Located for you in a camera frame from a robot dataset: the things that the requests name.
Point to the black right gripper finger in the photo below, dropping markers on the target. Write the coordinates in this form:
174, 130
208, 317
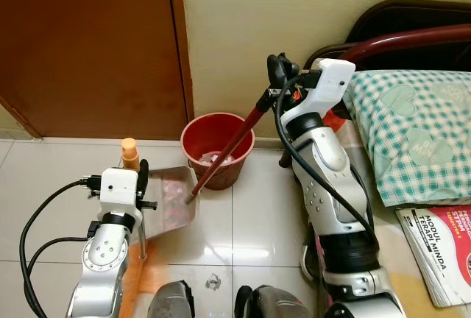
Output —
274, 69
292, 65

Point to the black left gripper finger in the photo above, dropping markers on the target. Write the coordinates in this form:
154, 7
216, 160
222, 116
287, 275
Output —
143, 172

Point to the orange broom with metal rod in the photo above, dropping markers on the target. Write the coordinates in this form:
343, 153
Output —
130, 154

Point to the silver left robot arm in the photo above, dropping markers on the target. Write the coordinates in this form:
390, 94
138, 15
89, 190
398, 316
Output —
103, 259

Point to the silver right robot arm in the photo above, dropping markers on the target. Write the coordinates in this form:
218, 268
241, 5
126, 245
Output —
327, 178

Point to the white pink rubbish pile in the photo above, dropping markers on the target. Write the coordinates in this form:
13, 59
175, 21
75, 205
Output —
221, 159

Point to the red plastic bucket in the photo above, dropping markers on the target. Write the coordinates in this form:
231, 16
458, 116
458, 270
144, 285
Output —
234, 174

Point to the robot left leg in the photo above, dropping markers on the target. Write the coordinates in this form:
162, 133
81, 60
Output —
171, 302

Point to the robot leg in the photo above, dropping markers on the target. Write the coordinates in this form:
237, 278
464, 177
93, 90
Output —
171, 302
272, 305

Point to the green checked pillow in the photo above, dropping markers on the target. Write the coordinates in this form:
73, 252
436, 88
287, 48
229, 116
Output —
419, 134

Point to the dark wooden bed headboard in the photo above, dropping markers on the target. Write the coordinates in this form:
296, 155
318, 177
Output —
412, 16

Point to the brown wooden door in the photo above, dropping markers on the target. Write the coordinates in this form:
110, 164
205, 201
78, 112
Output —
88, 46

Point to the white red therapy book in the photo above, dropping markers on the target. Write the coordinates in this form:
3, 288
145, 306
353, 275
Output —
441, 252

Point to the robot right leg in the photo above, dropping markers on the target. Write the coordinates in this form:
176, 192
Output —
272, 305

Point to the cream patterned bedsheet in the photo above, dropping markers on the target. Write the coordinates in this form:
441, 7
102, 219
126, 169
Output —
397, 259

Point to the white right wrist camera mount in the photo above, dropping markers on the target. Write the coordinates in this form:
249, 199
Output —
331, 82

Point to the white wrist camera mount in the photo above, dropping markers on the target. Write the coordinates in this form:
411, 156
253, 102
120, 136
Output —
119, 189
331, 82

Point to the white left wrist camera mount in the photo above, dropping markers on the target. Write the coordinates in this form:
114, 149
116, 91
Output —
119, 189

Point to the dark red metal bed rail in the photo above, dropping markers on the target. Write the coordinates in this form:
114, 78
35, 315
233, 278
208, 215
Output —
412, 37

